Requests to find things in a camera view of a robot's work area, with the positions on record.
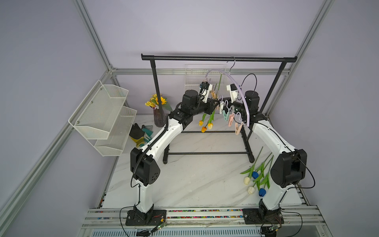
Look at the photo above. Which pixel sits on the purple clip hanger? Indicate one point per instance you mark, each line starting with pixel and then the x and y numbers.
pixel 238 128

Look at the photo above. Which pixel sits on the purple ribbed vase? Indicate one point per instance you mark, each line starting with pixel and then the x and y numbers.
pixel 159 117

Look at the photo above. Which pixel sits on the white tulip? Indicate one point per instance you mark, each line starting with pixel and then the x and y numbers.
pixel 255 182
pixel 250 170

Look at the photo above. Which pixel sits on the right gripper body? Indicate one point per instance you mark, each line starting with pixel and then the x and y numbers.
pixel 238 107

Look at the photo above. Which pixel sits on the blue tulip lower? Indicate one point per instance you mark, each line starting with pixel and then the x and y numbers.
pixel 264 183

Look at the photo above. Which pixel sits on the pale yellow tulip front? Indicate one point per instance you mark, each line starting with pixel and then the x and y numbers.
pixel 215 95

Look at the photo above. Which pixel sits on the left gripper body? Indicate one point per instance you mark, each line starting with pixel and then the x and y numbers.
pixel 206 108

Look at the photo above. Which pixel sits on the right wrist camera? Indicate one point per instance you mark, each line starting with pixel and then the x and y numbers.
pixel 234 92

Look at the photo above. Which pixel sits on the aluminium front rail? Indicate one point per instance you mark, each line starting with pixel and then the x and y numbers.
pixel 295 221

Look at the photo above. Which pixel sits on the white wire wall basket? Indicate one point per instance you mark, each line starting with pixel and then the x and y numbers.
pixel 195 74

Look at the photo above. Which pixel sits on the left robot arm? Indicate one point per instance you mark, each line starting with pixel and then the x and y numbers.
pixel 144 161

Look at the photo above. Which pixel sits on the sunflower bouquet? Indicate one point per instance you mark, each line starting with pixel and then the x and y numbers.
pixel 154 103

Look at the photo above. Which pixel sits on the green gardening glove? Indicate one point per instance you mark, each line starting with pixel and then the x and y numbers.
pixel 148 132

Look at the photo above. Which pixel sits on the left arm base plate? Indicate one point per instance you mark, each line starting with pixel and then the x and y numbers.
pixel 151 218

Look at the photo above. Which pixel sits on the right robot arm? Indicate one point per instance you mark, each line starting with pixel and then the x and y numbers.
pixel 284 167

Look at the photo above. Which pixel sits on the white mesh two-tier shelf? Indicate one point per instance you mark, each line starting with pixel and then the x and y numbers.
pixel 104 120

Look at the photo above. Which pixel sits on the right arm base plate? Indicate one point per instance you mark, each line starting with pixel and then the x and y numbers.
pixel 261 216

